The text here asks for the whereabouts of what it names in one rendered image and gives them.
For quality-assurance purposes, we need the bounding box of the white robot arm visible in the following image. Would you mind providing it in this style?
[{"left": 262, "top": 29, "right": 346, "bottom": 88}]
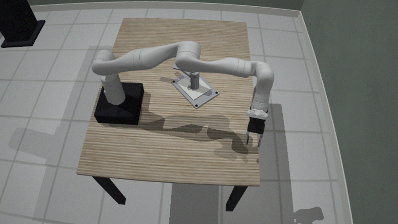
[{"left": 91, "top": 41, "right": 274, "bottom": 105}]

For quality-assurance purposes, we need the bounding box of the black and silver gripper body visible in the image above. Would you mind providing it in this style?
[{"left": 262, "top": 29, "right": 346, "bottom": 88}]
[{"left": 246, "top": 99, "right": 269, "bottom": 134}]

